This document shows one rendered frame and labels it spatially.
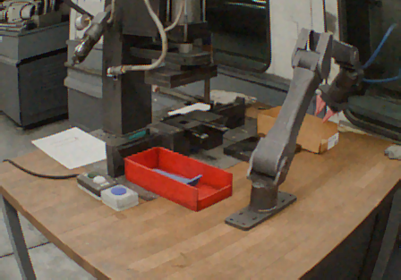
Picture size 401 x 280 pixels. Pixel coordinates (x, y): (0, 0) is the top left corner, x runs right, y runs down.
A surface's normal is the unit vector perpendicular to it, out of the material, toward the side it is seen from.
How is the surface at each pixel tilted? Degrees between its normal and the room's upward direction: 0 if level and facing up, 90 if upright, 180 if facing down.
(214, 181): 90
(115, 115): 90
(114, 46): 90
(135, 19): 90
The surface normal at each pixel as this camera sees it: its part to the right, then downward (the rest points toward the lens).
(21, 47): 0.69, 0.24
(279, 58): -0.73, 0.23
